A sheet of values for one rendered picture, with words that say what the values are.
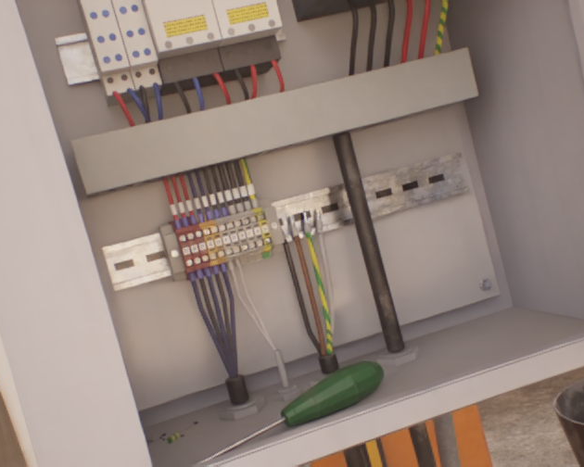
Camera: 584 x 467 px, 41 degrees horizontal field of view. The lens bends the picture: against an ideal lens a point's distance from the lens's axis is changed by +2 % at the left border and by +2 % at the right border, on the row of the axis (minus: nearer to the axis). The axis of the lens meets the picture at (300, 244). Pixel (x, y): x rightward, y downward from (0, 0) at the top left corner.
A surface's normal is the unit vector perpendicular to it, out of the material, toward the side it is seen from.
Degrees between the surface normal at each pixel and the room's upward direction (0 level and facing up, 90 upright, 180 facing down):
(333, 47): 90
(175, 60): 90
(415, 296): 90
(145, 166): 90
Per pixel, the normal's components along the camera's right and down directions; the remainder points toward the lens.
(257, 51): 0.25, 0.01
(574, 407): 0.58, -0.24
